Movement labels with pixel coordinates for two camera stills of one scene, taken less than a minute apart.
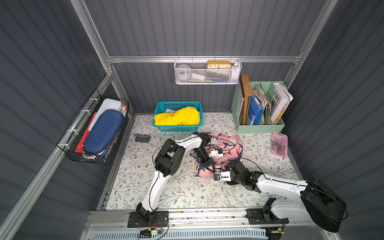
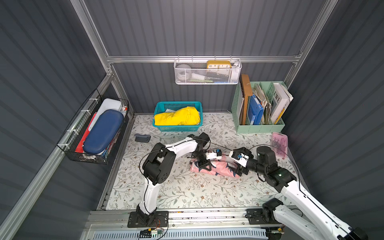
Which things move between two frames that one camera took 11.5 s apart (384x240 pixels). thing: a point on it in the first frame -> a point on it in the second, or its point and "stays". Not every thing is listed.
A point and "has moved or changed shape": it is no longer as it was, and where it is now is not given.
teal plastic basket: [160, 107] stays
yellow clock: [218, 64] stays
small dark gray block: [142, 138] stays
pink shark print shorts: [231, 146] has moved or changed shape
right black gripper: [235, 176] -> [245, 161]
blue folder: [255, 110] stays
